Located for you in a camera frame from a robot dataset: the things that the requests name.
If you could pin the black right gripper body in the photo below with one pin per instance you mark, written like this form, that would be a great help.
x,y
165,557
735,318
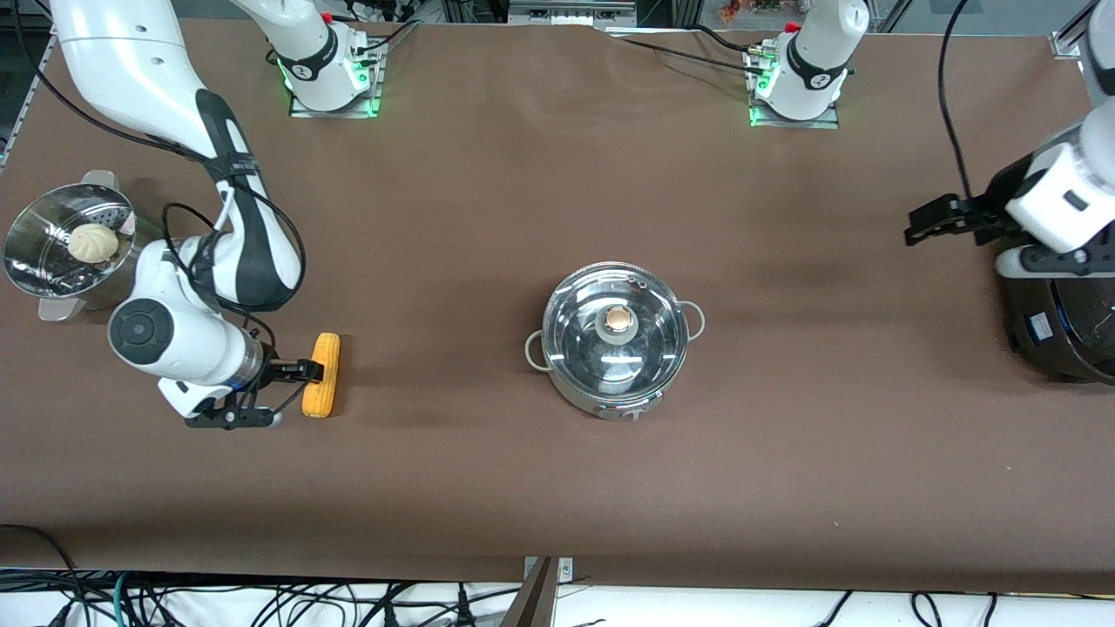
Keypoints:
x,y
280,372

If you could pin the glass pot lid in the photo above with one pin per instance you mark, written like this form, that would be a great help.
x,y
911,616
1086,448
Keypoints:
x,y
615,335

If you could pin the brown table cover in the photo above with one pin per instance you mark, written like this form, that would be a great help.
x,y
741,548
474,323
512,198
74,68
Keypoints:
x,y
523,174

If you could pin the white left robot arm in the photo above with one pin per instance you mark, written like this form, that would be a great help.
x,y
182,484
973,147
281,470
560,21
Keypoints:
x,y
814,61

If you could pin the grey electric cooking pot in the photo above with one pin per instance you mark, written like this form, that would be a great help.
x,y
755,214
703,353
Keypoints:
x,y
584,402

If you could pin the yellow corn cob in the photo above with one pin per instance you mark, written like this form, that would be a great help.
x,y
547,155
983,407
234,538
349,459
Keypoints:
x,y
320,392

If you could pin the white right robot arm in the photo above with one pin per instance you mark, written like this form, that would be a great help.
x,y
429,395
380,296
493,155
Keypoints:
x,y
139,61

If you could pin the grey power strip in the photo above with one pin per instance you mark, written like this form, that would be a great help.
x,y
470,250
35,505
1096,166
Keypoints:
x,y
571,12

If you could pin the black rice cooker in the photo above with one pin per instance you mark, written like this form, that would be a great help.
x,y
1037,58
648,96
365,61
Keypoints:
x,y
1054,322

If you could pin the white steamed bun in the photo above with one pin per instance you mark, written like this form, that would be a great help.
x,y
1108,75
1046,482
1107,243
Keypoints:
x,y
93,244

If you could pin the grey metal beam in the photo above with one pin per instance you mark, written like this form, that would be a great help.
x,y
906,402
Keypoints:
x,y
531,601

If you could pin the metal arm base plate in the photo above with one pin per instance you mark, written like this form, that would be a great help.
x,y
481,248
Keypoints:
x,y
300,109
827,122

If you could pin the small metal bracket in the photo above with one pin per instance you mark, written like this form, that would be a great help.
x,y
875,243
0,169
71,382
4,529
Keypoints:
x,y
566,570

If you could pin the steel steamer basket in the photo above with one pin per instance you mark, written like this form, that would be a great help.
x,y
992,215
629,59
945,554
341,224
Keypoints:
x,y
39,252

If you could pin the aluminium frame strut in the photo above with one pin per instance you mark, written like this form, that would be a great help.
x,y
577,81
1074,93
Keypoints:
x,y
1070,39

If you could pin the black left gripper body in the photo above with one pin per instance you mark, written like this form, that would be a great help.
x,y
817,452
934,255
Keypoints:
x,y
996,209

